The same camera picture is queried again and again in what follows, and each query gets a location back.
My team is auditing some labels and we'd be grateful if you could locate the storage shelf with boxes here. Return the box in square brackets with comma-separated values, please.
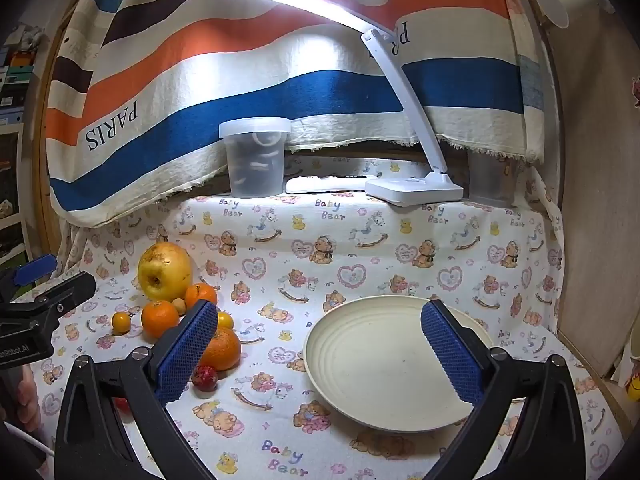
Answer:
[0, 20, 48, 271]

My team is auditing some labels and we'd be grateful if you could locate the bear printed tablecloth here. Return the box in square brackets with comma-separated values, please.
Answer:
[30, 152, 621, 480]

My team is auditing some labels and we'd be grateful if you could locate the yellow toy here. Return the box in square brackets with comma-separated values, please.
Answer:
[620, 355, 640, 403]

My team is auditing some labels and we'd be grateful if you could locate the white paper cup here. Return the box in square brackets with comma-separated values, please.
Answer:
[534, 0, 608, 28]

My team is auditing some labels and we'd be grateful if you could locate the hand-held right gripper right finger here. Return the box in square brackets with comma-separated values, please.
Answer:
[420, 299, 587, 480]

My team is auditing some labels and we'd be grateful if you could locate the tangerine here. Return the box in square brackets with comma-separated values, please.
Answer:
[185, 283, 219, 311]
[141, 300, 180, 340]

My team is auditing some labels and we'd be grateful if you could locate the large yellow apple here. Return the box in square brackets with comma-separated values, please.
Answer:
[137, 241, 193, 302]

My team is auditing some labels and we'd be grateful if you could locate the white remote control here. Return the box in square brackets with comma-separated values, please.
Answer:
[285, 175, 383, 194]

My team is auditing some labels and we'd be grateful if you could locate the white cable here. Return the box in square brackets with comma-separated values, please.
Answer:
[0, 420, 56, 461]

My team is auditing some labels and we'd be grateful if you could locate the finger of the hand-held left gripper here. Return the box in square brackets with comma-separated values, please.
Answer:
[0, 254, 58, 306]
[0, 272, 97, 333]

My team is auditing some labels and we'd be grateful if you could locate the white desk lamp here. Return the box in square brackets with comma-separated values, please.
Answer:
[213, 0, 465, 207]

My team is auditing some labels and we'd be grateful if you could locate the clear lidded plastic container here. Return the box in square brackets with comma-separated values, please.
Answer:
[219, 116, 292, 198]

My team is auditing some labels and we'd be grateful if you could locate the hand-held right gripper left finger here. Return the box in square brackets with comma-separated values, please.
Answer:
[54, 299, 221, 480]

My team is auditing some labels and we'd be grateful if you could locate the striped blanket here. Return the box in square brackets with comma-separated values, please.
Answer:
[45, 0, 548, 226]

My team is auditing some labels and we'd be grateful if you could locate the wooden side panel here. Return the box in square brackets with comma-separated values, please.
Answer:
[522, 0, 633, 381]

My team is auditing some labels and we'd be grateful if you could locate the cream round plate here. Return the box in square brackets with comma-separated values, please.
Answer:
[303, 296, 493, 431]

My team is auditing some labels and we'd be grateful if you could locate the person's left hand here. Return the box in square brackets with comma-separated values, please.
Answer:
[0, 366, 45, 433]

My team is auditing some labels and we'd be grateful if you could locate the rough-skinned orange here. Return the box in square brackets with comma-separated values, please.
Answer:
[199, 327, 242, 372]

